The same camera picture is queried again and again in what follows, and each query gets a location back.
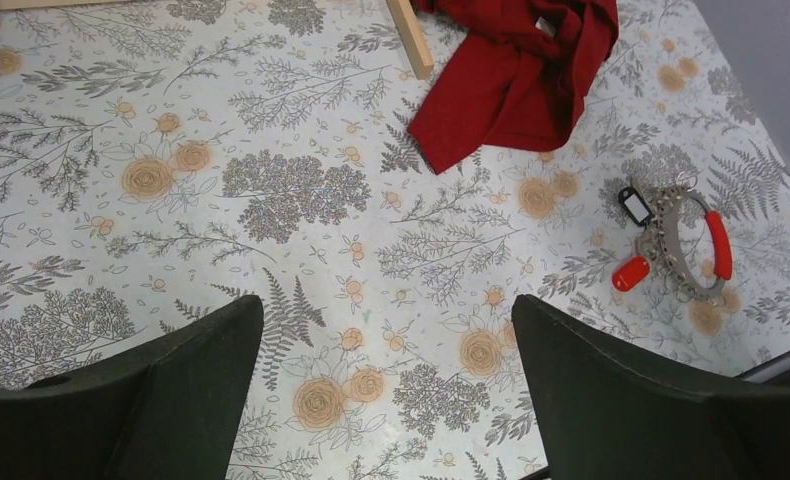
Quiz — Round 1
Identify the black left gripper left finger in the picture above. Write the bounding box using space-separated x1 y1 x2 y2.
0 295 264 479

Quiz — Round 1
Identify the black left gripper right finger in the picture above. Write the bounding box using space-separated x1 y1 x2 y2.
512 295 790 479

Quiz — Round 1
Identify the red key tag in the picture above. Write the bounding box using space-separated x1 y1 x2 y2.
612 255 651 292

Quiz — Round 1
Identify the metal keyring with red handle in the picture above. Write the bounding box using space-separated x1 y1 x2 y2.
634 184 734 302

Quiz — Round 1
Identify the black key tag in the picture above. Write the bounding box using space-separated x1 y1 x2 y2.
618 186 654 227

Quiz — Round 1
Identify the floral table cover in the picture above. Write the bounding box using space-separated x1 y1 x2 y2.
0 1 790 479

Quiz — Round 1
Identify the red cloth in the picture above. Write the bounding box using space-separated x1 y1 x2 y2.
407 0 620 174

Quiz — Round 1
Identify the wooden rack frame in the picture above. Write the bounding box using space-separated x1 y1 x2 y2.
0 0 435 80

